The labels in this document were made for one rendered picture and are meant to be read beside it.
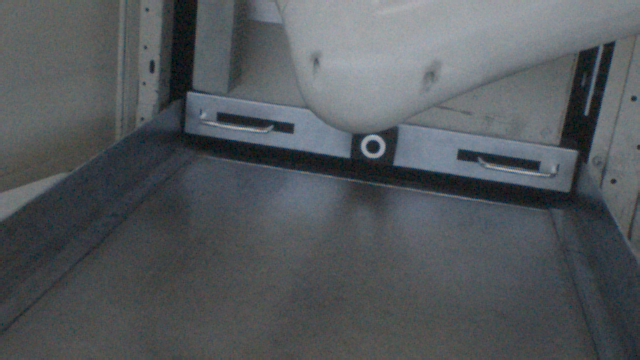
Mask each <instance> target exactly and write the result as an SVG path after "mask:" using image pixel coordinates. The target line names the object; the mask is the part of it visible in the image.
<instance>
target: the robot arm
mask: <svg viewBox="0 0 640 360"><path fill-rule="evenodd" d="M275 2H276V5H277V9H278V12H279V14H280V17H281V20H282V24H283V27H284V31H285V36H286V40H287V44H289V48H290V52H291V58H292V62H293V66H294V71H295V76H296V82H297V86H298V89H299V92H300V94H301V96H302V98H303V100H304V102H305V104H306V106H307V107H308V109H309V110H310V111H312V112H313V113H314V114H315V115H316V116H317V117H318V118H319V119H320V120H321V121H323V122H324V123H326V124H327V125H329V126H331V127H333V129H336V130H339V131H342V132H345V133H350V134H373V133H378V132H381V131H385V130H388V129H390V127H392V126H394V125H396V124H398V123H400V122H402V121H405V120H407V119H409V118H412V117H414V116H416V115H418V114H420V113H422V112H424V111H427V110H429V109H431V108H433V107H435V106H438V105H441V104H443V102H445V101H447V100H450V99H452V98H454V97H457V96H459V95H461V94H465V93H467V92H469V91H472V90H474V89H476V88H479V87H480V86H481V87H483V86H485V85H488V84H490V83H494V82H496V81H499V80H501V79H504V78H507V77H509V76H512V74H515V73H517V72H520V71H524V70H527V69H529V68H532V67H535V66H538V65H541V64H544V63H546V62H549V61H552V60H556V59H559V58H562V57H565V56H568V55H571V54H574V53H578V52H581V51H584V50H587V49H591V48H595V47H598V46H601V45H604V44H608V43H611V42H615V40H617V41H618V39H622V38H625V37H630V36H633V35H637V34H640V0H275Z"/></svg>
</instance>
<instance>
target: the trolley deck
mask: <svg viewBox="0 0 640 360"><path fill-rule="evenodd" d="M0 360H598V358H597V355H596V352H595V349H594V346H593V342H592V339H591V336H590V333H589V330H588V327H587V324H586V321H585V318H584V315H583V311H582V308H581V305H580V302H579V299H578V296H577V293H576V290H575V287H574V284H573V280H572V277H571V274H570V271H569V268H568V265H567V262H566V259H565V255H564V252H563V249H562V246H561V243H560V240H559V237H558V234H557V231H556V227H555V224H554V221H553V218H552V215H550V212H544V211H538V210H532V209H526V208H518V207H512V206H506V205H500V204H493V203H486V202H480V200H473V199H467V198H460V197H454V196H447V195H441V194H434V193H428V192H421V191H415V190H408V189H402V188H395V187H389V186H382V185H376V184H369V183H363V182H356V181H350V180H343V179H337V178H330V177H323V175H317V174H310V173H304V172H297V171H291V170H284V169H278V168H271V167H265V166H258V165H252V164H245V163H238V162H232V161H226V160H219V159H212V158H206V157H200V156H194V157H193V158H191V159H190V160H188V161H187V162H186V163H185V164H184V165H183V166H182V167H181V168H180V169H179V170H178V171H177V172H175V173H174V174H173V175H172V177H171V178H170V179H169V180H168V181H166V182H165V183H164V184H163V185H162V186H160V187H159V188H158V189H157V190H156V191H155V192H154V193H153V194H152V195H151V196H150V197H149V198H147V199H146V201H145V202H144V203H143V204H141V205H140V206H139V207H138V208H137V209H136V210H135V211H134V212H132V213H131V214H130V215H129V216H128V217H127V218H126V219H125V220H124V221H123V222H122V223H121V224H119V226H118V227H116V228H115V229H114V230H113V231H112V232H111V233H110V234H109V235H108V236H107V237H106V238H104V239H103V240H102V241H101V242H100V243H99V244H98V245H97V246H96V247H95V248H94V249H93V251H91V252H89V253H88V254H87V255H86V256H85V257H84V258H83V259H82V260H81V261H80V262H79V263H78V264H76V265H75V266H74V267H73V268H72V269H71V270H70V271H69V272H68V273H67V274H66V275H65V277H63V278H61V279H60V280H59V281H58V282H57V283H56V284H55V285H54V286H53V287H52V288H51V289H50V290H48V291H47V292H46V293H45V294H44V295H43V296H42V297H41V298H40V299H39V300H38V301H37V302H36V303H34V305H33V306H31V307H30V308H29V309H28V310H27V311H26V312H25V313H24V314H23V315H22V316H20V317H19V318H18V319H17V320H16V321H15V322H14V323H13V324H12V325H11V326H10V327H9V328H8V329H6V330H5V331H4V332H3V333H2V335H1V336H0Z"/></svg>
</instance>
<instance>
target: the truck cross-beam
mask: <svg viewBox="0 0 640 360"><path fill-rule="evenodd" d="M203 96H209V97H217V98H219V100H218V112H217V121H219V122H225V123H231V124H238V125H246V126H252V127H260V128H265V127H268V126H270V125H272V124H273V123H276V124H277V127H276V128H275V130H274V131H272V132H271V133H268V134H255V133H248V132H241V131H233V130H227V128H221V127H217V128H215V138H223V139H229V140H236V141H243V142H249V143H256V144H262V145H270V146H276V147H282V148H290V149H296V150H302V151H309V153H316V154H323V155H329V156H336V157H343V158H349V159H350V149H351V142H352V134H350V133H345V132H342V131H339V130H336V129H333V127H331V126H329V125H327V124H326V123H324V122H323V121H321V120H320V119H319V118H318V117H317V116H316V115H315V114H314V113H313V112H312V111H310V110H309V109H308V108H304V107H297V106H290V104H283V103H276V102H269V101H262V100H255V99H248V98H242V97H234V96H227V95H221V94H213V93H207V92H205V91H199V90H195V89H194V88H193V89H192V90H189V91H188V92H187V94H186V112H185V129H184V132H185V133H189V134H196V135H200V131H201V123H200V122H199V117H200V115H201V114H202V100H203ZM394 126H397V127H399V132H398V139H397V145H396V153H395V159H394V164H393V165H396V166H402V167H410V168H416V169H422V170H429V171H436V172H443V173H449V174H455V175H463V177H469V178H476V179H482V180H488V181H496V182H502V183H508V184H515V185H522V186H529V187H535V188H539V187H536V182H537V178H536V177H529V175H523V174H515V173H509V172H503V171H497V170H491V169H485V168H483V167H481V166H480V165H479V164H478V163H477V161H476V159H475V157H476V155H480V156H481V158H482V160H483V161H484V162H486V163H489V164H496V165H502V166H508V167H515V168H522V169H529V170H536V171H539V168H540V163H541V158H542V153H543V148H544V147H547V148H555V149H561V153H560V157H559V162H558V166H557V175H556V176H555V181H554V185H553V189H548V190H555V191H562V192H570V187H571V183H572V179H573V173H574V169H575V165H576V160H577V156H578V149H577V147H576V146H575V144H574V142H573V141H568V140H562V139H561V140H560V144H559V145H553V144H546V143H539V142H532V141H526V140H518V139H511V138H505V137H498V136H491V135H484V134H477V133H471V132H464V131H456V130H450V129H443V128H436V126H429V125H422V124H415V123H408V122H400V123H398V124H396V125H394Z"/></svg>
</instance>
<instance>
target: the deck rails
mask: <svg viewBox="0 0 640 360"><path fill-rule="evenodd" d="M174 119H175V103H172V104H171V106H169V107H168V108H165V109H164V110H162V111H161V112H159V113H158V114H156V115H155V116H153V117H152V118H150V119H149V120H147V121H146V122H144V123H142V124H140V125H139V126H137V127H136V129H134V130H133V131H131V132H130V133H128V134H127V135H125V136H124V137H122V138H121V139H119V140H118V141H115V142H114V143H112V144H111V145H109V146H108V147H106V148H105V149H103V150H102V151H100V153H99V154H97V155H96V156H94V157H93V158H90V159H89V160H87V161H86V162H84V163H83V164H81V165H80V166H78V167H77V168H76V169H74V170H73V171H71V172H70V173H68V174H67V175H64V176H63V178H61V179H60V180H58V181H57V182H55V183H54V184H52V185H51V186H49V187H48V188H46V189H45V190H43V191H42V192H40V193H39V194H36V195H35V196H33V197H32V198H30V199H29V200H27V201H26V203H24V204H23V205H21V206H20V207H18V208H17V209H15V210H14V211H12V212H11V213H9V214H7V215H5V216H4V217H2V218H1V219H0V336H1V335H2V333H3V332H4V331H5V330H6V329H8V328H9V327H10V326H11V325H12V324H13V323H14V322H15V321H16V320H17V319H18V318H19V317H20V316H22V315H23V314H24V313H25V312H26V311H27V310H28V309H29V308H30V307H31V306H33V305H34V303H36V302H37V301H38V300H39V299H40V298H41V297H42V296H43V295H44V294H45V293H46V292H47V291H48V290H50V289H51V288H52V287H53V286H54V285H55V284H56V283H57V282H58V281H59V280H60V279H61V278H63V277H65V275H66V274H67V273H68V272H69V271H70V270H71V269H72V268H73V267H74V266H75V265H76V264H78V263H79V262H80V261H81V260H82V259H83V258H84V257H85V256H86V255H87V254H88V253H89V252H91V251H93V249H94V248H95V247H96V246H97V245H98V244H99V243H100V242H101V241H102V240H103V239H104V238H106V237H107V236H108V235H109V234H110V233H111V232H112V231H113V230H114V229H115V228H116V227H118V226H119V224H121V223H122V222H123V221H124V220H125V219H126V218H127V217H128V216H129V215H130V214H131V213H132V212H134V211H135V210H136V209H137V208H138V207H139V206H140V205H141V204H143V203H144V202H145V201H146V199H147V198H149V197H150V196H151V195H152V194H153V193H154V192H155V191H156V190H157V189H158V188H159V187H160V186H162V185H163V184H164V183H165V182H166V181H168V180H169V179H170V178H171V177H172V175H173V174H174V173H175V172H177V171H178V170H179V169H180V168H181V167H182V166H183V165H184V164H185V163H186V162H187V161H188V160H190V159H191V158H193V157H194V156H195V153H190V151H184V150H178V149H173V137H174ZM550 215H552V218H553V221H554V224H555V227H556V231H557V234H558V237H559V240H560V243H561V246H562V249H563V252H564V255H565V259H566V262H567V265H568V268H569V271H570V274H571V277H572V280H573V284H574V287H575V290H576V293H577V296H578V299H579V302H580V305H581V308H582V311H583V315H584V318H585V321H586V324H587V327H588V330H589V333H590V336H591V339H592V342H593V346H594V349H595V352H596V355H597V358H598V360H640V260H639V259H638V257H637V255H636V253H635V251H634V249H633V248H632V246H631V244H630V242H629V240H628V238H627V237H626V235H625V233H624V230H622V228H621V227H620V225H619V223H618V221H617V219H616V217H615V216H614V214H613V212H612V210H611V208H610V207H609V205H608V202H607V200H606V198H605V196H604V195H603V193H602V191H601V189H600V187H599V185H598V184H597V182H596V180H595V178H594V175H593V174H592V172H591V170H590V168H589V167H588V166H586V170H585V174H584V180H582V184H581V188H580V192H579V197H578V201H577V206H576V210H575V213H570V212H563V211H557V210H550Z"/></svg>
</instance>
